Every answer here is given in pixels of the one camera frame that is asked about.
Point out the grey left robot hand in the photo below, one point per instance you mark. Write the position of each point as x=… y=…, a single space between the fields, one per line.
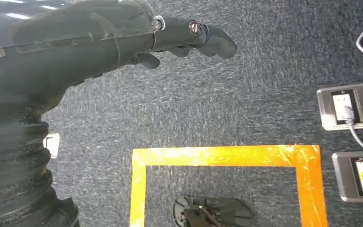
x=75 y=56

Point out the small white block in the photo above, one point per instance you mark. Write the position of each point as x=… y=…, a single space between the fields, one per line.
x=52 y=145

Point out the orange floor tape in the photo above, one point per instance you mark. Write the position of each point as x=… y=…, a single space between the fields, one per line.
x=219 y=155

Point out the black robot foot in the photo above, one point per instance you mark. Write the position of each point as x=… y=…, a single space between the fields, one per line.
x=228 y=213

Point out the silver floor socket with plug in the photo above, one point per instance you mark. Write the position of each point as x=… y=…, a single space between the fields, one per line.
x=325 y=106

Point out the silver floor socket yellow label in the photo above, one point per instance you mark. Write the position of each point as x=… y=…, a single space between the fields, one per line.
x=342 y=178

